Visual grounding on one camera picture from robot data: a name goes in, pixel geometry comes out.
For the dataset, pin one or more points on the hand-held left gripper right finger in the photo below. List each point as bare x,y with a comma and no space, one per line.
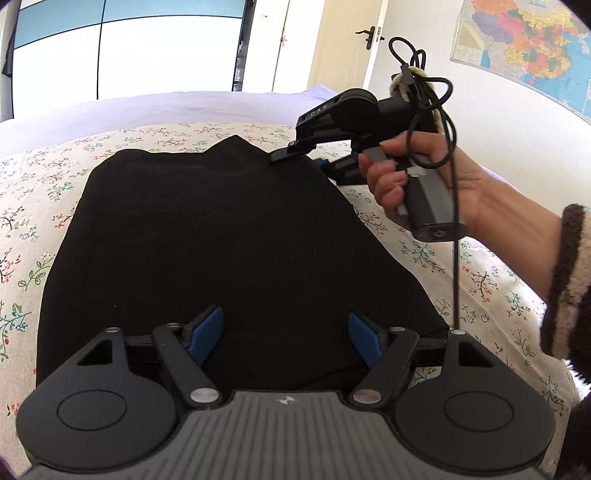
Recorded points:
364,339

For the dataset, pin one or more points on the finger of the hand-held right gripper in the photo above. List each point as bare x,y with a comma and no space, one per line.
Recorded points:
344,170
295,146

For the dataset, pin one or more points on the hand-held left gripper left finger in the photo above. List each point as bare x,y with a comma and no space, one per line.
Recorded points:
205,330

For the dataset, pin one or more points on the black pants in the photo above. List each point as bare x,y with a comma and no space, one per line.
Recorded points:
207,230

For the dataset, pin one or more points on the person's right forearm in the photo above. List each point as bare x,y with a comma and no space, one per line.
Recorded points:
521,230

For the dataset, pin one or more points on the person's right hand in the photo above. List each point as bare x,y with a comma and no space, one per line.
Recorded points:
466,184

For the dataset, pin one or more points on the cream room door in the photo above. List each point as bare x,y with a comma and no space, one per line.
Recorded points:
341,60

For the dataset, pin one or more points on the white closet door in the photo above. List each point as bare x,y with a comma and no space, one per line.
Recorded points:
295,27

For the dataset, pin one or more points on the dark open shelf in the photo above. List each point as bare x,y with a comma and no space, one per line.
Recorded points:
240,46

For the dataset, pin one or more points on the purple bed sheet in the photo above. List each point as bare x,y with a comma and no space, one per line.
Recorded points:
138,110

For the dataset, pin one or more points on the white and blue wardrobe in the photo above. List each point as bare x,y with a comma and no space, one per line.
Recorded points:
161,50

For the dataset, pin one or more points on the floral bed sheet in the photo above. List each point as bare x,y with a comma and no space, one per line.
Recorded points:
46,184

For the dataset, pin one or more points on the colourful wall map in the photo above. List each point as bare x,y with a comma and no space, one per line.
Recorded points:
531,46

